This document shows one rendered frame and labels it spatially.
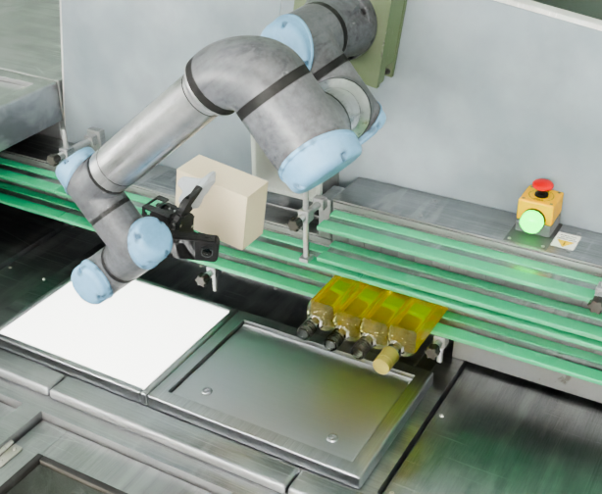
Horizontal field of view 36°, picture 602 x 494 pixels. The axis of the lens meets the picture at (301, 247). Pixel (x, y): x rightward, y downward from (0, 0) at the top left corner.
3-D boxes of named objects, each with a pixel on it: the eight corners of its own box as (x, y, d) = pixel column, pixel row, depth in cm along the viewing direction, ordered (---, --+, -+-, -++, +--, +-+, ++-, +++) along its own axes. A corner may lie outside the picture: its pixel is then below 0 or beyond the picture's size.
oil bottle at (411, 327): (425, 300, 191) (381, 355, 175) (426, 276, 188) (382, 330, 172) (450, 307, 189) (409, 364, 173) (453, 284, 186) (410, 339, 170)
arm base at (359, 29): (319, -32, 175) (291, -20, 167) (386, 0, 170) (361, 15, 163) (301, 38, 184) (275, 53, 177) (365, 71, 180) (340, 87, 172)
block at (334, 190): (330, 222, 203) (315, 235, 198) (330, 183, 198) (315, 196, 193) (345, 225, 201) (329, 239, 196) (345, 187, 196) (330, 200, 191)
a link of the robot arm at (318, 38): (319, -11, 165) (278, 9, 155) (361, 51, 167) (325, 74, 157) (277, 24, 173) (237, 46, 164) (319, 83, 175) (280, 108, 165)
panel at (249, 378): (92, 271, 226) (-11, 344, 200) (90, 261, 224) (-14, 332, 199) (433, 383, 187) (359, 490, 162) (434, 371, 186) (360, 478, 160)
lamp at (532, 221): (521, 226, 179) (516, 232, 176) (524, 206, 176) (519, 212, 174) (543, 231, 177) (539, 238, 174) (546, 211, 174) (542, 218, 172)
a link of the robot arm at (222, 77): (228, 6, 116) (34, 181, 146) (278, 77, 117) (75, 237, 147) (272, -12, 125) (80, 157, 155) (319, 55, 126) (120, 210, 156)
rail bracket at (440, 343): (444, 338, 194) (420, 372, 184) (446, 311, 190) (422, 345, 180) (462, 343, 192) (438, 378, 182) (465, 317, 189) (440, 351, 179)
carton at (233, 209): (199, 154, 181) (176, 169, 175) (268, 181, 176) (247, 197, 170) (196, 205, 188) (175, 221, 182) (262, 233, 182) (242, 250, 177)
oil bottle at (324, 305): (351, 278, 199) (302, 329, 183) (351, 256, 196) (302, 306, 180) (374, 285, 196) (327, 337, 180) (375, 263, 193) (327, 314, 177)
